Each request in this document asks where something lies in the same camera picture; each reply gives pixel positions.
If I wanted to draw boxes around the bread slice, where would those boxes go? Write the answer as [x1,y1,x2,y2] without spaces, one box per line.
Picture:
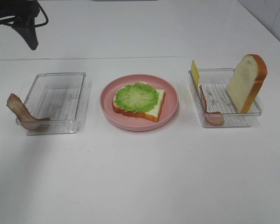
[112,87,166,122]
[226,54,267,113]

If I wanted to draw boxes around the right clear plastic tray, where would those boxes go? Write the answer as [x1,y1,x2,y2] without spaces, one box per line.
[188,68,262,128]

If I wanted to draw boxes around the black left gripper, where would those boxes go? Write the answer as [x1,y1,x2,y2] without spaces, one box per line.
[0,0,41,50]

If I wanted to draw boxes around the yellow cheese slice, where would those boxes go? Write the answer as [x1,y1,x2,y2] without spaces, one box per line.
[190,60,200,90]

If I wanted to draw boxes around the clear plastic tray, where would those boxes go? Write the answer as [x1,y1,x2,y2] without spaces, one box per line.
[15,72,91,135]
[188,68,262,128]

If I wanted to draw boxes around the dark brown bacon strip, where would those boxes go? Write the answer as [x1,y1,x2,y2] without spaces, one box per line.
[7,93,50,132]

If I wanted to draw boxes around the green lettuce leaf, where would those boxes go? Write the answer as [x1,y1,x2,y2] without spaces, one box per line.
[114,82,159,113]

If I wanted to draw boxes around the pink bacon strip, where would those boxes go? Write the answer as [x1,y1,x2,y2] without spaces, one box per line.
[199,85,224,126]

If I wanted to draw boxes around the pink round plate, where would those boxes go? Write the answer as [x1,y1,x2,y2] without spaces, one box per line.
[100,74,179,131]

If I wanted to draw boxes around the left clear plastic tray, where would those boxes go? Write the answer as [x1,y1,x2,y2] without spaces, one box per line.
[15,72,91,135]

